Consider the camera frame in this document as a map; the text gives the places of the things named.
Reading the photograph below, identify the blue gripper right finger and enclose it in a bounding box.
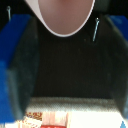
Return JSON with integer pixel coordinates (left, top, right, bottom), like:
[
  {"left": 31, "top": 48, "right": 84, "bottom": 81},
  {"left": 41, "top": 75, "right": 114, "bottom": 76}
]
[{"left": 105, "top": 15, "right": 128, "bottom": 125}]

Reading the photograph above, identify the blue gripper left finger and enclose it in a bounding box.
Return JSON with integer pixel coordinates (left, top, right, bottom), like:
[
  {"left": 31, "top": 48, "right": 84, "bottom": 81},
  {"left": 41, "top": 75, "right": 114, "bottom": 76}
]
[{"left": 0, "top": 14, "right": 38, "bottom": 128}]

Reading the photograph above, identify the toy giraffe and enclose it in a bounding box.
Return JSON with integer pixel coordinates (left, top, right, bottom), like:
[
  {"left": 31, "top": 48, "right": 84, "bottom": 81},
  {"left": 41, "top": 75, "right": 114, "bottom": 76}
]
[{"left": 18, "top": 110, "right": 69, "bottom": 128}]

